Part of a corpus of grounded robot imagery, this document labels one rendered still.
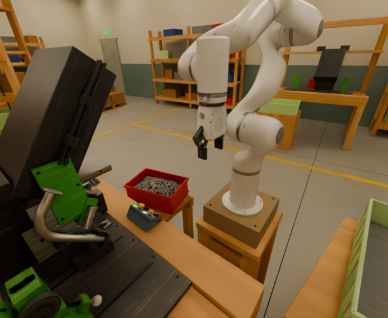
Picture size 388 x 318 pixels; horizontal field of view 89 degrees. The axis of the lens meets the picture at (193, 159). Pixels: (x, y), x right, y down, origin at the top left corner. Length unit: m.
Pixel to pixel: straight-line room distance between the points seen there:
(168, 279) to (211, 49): 0.72
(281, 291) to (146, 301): 1.29
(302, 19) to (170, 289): 0.99
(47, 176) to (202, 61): 0.61
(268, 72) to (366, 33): 4.94
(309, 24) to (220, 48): 0.41
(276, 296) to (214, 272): 1.10
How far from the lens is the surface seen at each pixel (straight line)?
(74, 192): 0.84
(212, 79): 0.54
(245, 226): 0.88
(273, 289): 1.88
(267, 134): 0.74
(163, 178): 1.30
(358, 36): 5.72
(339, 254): 1.15
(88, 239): 0.86
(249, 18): 0.67
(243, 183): 0.86
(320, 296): 0.99
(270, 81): 0.82
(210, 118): 0.55
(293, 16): 0.86
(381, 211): 1.28
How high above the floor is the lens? 1.58
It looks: 28 degrees down
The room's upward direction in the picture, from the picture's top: 2 degrees counter-clockwise
